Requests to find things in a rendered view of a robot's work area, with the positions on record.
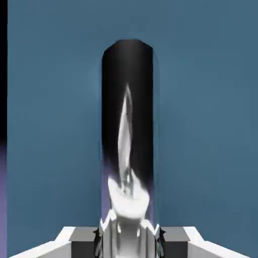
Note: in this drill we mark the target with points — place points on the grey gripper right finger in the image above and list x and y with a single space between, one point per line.
177 239

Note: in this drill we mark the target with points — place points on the blue painted cabinet door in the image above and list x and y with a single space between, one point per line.
201 100

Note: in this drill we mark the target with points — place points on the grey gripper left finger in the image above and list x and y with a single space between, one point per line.
80 239

